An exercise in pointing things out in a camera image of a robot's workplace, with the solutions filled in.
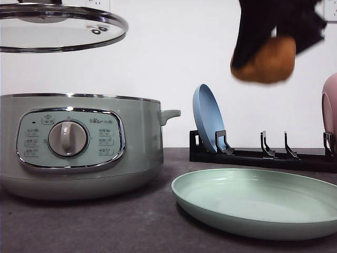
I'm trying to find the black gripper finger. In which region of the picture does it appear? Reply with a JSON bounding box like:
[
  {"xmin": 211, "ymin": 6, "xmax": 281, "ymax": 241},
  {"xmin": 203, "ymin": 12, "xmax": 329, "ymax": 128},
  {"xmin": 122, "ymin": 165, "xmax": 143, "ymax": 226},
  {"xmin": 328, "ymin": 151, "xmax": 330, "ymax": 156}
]
[
  {"xmin": 276, "ymin": 0, "xmax": 327, "ymax": 55},
  {"xmin": 231, "ymin": 0, "xmax": 290, "ymax": 69}
]

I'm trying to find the brown potato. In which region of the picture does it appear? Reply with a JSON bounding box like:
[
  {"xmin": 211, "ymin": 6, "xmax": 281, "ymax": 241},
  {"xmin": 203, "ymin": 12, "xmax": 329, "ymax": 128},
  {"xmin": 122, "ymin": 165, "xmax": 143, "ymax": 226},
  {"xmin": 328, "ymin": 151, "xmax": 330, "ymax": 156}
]
[{"xmin": 231, "ymin": 36, "xmax": 296, "ymax": 84}]

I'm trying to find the green plate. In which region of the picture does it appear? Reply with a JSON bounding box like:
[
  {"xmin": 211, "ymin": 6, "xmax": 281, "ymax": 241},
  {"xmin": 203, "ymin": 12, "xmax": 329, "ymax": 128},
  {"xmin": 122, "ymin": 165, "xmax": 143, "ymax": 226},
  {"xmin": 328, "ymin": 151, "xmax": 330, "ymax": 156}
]
[{"xmin": 171, "ymin": 168, "xmax": 337, "ymax": 240}]

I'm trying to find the glass steamer lid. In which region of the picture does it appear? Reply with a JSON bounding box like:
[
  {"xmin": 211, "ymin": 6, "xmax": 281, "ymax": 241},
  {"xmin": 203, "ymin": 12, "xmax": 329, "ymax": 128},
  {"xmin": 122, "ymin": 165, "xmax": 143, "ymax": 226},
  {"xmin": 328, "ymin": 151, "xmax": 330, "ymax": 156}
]
[{"xmin": 0, "ymin": 0, "xmax": 129, "ymax": 54}]

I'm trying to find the pink plate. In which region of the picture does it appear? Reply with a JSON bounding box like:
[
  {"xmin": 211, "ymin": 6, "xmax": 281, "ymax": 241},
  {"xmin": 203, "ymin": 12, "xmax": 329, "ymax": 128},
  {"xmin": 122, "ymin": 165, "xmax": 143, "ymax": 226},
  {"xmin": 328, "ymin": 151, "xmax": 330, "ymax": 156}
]
[{"xmin": 322, "ymin": 72, "xmax": 337, "ymax": 154}]

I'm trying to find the blue plate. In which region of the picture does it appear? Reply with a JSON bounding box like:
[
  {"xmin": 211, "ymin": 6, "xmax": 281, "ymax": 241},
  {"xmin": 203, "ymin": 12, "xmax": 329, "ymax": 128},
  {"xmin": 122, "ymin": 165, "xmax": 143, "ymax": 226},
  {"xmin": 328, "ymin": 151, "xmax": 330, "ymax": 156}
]
[{"xmin": 193, "ymin": 83, "xmax": 226, "ymax": 151}]

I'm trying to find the black plate rack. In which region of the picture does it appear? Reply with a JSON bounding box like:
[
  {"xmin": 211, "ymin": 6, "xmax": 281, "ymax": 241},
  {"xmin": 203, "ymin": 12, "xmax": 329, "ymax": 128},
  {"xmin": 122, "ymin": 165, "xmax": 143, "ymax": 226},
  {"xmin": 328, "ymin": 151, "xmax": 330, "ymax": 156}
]
[{"xmin": 190, "ymin": 130, "xmax": 337, "ymax": 173}]

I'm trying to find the green electric steamer pot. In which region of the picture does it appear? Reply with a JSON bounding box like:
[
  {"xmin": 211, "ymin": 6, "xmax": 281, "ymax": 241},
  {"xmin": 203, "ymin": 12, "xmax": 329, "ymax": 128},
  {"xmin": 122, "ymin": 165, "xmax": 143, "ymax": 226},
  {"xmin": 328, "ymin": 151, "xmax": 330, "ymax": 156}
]
[{"xmin": 1, "ymin": 93, "xmax": 181, "ymax": 201}]

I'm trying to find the grey table mat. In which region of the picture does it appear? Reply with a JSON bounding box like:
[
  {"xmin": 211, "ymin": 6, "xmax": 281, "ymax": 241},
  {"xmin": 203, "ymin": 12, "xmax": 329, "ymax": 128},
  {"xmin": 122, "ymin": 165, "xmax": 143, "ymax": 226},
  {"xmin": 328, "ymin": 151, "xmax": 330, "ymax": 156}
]
[{"xmin": 0, "ymin": 148, "xmax": 337, "ymax": 253}]

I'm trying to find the white wall socket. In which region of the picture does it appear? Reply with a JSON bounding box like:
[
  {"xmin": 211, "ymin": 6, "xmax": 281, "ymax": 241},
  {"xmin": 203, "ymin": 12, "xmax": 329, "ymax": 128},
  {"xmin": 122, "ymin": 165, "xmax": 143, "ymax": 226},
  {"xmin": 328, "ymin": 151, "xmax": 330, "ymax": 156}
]
[
  {"xmin": 325, "ymin": 0, "xmax": 337, "ymax": 22},
  {"xmin": 85, "ymin": 0, "xmax": 110, "ymax": 12}
]

